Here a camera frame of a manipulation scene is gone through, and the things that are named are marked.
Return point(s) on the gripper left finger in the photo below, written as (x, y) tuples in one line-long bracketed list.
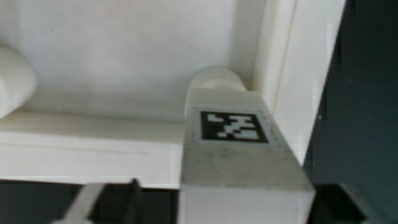
[(107, 204)]

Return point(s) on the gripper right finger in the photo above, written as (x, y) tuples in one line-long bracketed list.
[(343, 206)]

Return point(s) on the white table leg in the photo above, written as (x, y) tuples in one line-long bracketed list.
[(244, 182)]

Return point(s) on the white square tabletop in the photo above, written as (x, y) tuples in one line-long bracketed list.
[(112, 52)]

